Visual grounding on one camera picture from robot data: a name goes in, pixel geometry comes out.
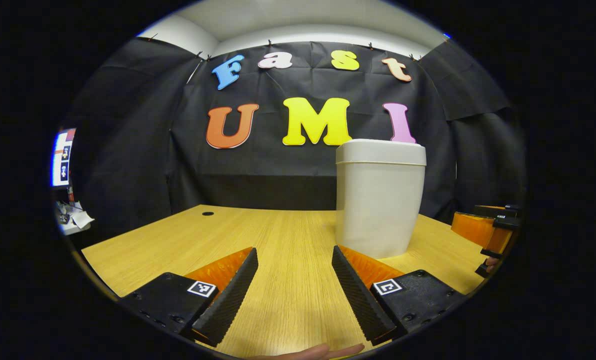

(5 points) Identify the black backdrop cloth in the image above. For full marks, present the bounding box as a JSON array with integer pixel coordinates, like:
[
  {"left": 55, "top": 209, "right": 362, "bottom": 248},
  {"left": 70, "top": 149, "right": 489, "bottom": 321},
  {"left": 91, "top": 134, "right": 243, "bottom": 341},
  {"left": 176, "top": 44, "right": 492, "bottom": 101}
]
[{"left": 60, "top": 37, "right": 529, "bottom": 251}]

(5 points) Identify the wooden desktop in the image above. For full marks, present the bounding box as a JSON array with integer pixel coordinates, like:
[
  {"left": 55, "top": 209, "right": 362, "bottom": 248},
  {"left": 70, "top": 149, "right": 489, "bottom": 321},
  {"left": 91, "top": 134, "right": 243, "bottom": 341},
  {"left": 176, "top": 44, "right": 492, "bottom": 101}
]
[{"left": 81, "top": 204, "right": 496, "bottom": 360}]

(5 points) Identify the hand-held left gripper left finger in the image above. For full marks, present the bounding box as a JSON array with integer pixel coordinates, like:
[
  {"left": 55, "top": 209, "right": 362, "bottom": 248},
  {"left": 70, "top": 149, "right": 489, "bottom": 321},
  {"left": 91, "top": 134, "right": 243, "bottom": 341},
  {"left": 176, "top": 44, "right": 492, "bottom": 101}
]
[{"left": 119, "top": 246, "right": 259, "bottom": 347}]

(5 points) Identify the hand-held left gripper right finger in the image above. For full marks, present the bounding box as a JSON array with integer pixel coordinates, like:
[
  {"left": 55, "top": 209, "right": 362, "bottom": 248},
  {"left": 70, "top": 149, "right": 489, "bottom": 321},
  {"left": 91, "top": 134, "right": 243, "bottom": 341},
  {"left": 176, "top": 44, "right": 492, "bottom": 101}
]
[{"left": 331, "top": 244, "right": 466, "bottom": 346}]

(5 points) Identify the white desktop garbage bin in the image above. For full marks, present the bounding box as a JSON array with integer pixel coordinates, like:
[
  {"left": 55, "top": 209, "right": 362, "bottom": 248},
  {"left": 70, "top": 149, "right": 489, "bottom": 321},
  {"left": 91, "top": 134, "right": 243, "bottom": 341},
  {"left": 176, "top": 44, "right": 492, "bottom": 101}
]
[{"left": 335, "top": 138, "right": 427, "bottom": 260}]

